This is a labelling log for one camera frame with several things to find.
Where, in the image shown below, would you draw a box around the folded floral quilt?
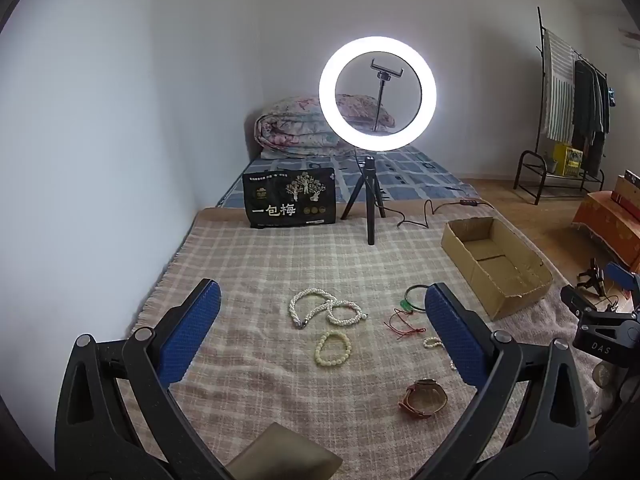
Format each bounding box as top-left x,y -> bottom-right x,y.
254,94 -> 396,158

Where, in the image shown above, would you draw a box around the brown red box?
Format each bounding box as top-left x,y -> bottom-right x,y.
611,170 -> 640,218

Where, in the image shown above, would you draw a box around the white ring light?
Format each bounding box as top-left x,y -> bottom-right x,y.
319,35 -> 437,152

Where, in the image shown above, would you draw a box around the tan card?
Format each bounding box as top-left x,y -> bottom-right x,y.
225,422 -> 344,480

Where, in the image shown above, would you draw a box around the black tripod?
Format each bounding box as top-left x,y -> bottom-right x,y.
341,156 -> 387,246

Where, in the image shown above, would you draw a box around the small pearl bracelet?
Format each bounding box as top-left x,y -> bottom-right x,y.
423,336 -> 458,371

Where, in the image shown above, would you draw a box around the person's right hand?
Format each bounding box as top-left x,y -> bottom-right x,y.
590,360 -> 623,421

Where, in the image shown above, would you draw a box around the black metal clothes rack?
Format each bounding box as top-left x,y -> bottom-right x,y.
514,7 -> 613,206

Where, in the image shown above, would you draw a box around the dark hanging clothes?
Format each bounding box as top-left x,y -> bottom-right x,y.
571,60 -> 613,176

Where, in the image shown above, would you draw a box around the twisted pearl necklace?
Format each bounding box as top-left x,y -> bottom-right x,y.
288,288 -> 369,331

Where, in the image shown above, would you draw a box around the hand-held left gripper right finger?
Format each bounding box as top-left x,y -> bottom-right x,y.
424,282 -> 592,480

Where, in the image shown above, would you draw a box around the beige plaid blanket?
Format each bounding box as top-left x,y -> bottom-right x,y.
115,205 -> 596,480

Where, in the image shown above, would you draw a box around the dark thin bangle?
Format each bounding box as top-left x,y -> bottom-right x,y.
405,284 -> 432,311

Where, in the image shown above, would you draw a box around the pale fluffy blanket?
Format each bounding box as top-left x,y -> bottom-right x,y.
530,285 -> 601,376

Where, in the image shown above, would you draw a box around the black printed bag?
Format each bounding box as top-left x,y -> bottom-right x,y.
242,167 -> 337,229

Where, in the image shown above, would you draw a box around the cream bead bracelet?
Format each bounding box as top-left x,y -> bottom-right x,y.
314,331 -> 352,367

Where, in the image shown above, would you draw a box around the striped towel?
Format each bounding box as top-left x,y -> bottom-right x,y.
541,29 -> 577,143

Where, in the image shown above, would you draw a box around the yellow box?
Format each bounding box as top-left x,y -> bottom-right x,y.
552,143 -> 584,177

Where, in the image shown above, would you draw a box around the blue patterned bedsheet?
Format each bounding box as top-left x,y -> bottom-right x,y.
217,145 -> 476,208

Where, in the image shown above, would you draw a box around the brown leather wristwatch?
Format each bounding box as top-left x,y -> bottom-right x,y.
399,379 -> 448,418

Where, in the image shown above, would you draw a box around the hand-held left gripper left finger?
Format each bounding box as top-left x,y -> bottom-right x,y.
54,278 -> 236,480

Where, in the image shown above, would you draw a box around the black power cable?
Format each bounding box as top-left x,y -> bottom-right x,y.
397,199 -> 496,228

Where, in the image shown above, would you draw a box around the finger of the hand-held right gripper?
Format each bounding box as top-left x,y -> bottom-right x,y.
560,285 -> 602,323
606,261 -> 640,293

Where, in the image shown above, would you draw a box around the cardboard box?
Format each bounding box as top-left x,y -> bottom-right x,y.
441,217 -> 554,322

